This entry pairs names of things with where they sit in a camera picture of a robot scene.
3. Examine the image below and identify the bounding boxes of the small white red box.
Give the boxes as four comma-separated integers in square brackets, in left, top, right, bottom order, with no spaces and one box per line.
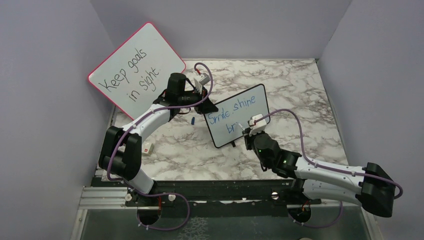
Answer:
[142,142,154,156]

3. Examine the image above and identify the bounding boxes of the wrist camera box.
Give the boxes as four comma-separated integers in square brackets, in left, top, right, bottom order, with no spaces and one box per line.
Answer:
[193,73,210,94]
[248,113,267,136]

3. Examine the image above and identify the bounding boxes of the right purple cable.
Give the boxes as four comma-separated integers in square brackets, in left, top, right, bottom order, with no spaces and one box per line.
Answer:
[252,108,404,230]

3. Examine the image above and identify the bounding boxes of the black framed whiteboard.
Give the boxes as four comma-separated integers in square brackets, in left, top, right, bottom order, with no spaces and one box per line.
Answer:
[204,83,270,149]

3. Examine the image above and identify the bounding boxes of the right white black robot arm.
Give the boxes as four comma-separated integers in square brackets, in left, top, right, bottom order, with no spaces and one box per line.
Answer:
[242,128,396,218]

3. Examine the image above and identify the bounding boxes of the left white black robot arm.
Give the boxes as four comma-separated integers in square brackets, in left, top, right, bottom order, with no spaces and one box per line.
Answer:
[98,73,218,206]

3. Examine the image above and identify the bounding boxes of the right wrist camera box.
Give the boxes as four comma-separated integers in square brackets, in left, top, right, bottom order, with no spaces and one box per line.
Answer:
[248,113,267,136]

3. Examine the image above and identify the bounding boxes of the pink framed whiteboard with writing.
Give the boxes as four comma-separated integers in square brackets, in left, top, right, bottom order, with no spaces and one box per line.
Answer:
[87,22,186,119]

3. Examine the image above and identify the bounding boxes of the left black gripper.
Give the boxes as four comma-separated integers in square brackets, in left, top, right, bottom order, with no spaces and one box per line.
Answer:
[178,86,219,115]

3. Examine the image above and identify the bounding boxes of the black aluminium mounting rail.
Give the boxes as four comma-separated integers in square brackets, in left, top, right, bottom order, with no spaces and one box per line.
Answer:
[78,179,360,219]

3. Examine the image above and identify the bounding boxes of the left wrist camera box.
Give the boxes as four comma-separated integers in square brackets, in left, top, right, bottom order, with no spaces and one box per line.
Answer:
[193,73,210,94]

